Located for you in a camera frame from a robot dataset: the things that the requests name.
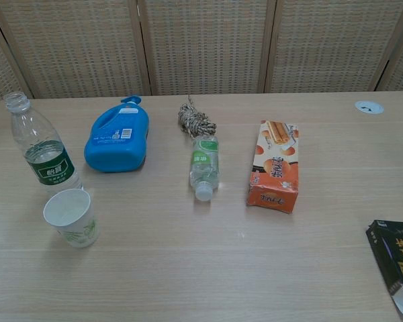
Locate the clear bottle green label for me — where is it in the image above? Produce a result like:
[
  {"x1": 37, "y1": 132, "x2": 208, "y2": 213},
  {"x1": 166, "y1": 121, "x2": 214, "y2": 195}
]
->
[{"x1": 3, "y1": 92, "x2": 85, "y2": 199}]

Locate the small capped clear bottle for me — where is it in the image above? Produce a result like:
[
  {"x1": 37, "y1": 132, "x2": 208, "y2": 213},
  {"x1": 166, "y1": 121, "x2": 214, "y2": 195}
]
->
[{"x1": 189, "y1": 136, "x2": 220, "y2": 202}]

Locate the blue detergent jug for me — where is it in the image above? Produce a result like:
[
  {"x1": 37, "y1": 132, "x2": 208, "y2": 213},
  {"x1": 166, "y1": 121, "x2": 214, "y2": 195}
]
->
[{"x1": 84, "y1": 95, "x2": 151, "y2": 173}]

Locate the small white paper cup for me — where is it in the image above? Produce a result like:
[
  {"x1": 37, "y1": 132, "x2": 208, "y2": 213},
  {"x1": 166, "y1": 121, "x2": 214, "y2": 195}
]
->
[{"x1": 42, "y1": 189, "x2": 99, "y2": 249}]

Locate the orange biscuit box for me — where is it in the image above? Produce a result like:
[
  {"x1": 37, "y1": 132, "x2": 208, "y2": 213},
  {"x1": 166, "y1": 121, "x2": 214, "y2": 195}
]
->
[{"x1": 245, "y1": 120, "x2": 301, "y2": 215}]

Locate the woven bamboo folding screen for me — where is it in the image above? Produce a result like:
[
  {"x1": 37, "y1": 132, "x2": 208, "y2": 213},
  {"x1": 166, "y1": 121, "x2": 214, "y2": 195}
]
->
[{"x1": 0, "y1": 0, "x2": 403, "y2": 105}]

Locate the white round table grommet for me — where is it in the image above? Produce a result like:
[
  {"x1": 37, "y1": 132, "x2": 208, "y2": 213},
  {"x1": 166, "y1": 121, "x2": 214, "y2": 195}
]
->
[{"x1": 354, "y1": 101, "x2": 385, "y2": 115}]

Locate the black carton box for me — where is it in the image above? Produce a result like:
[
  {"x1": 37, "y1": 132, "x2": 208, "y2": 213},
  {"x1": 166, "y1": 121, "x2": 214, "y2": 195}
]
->
[{"x1": 365, "y1": 219, "x2": 403, "y2": 319}]

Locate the braided rope bundle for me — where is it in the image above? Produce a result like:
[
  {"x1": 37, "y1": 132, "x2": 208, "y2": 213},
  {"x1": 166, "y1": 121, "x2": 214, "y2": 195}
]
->
[{"x1": 178, "y1": 95, "x2": 218, "y2": 138}]

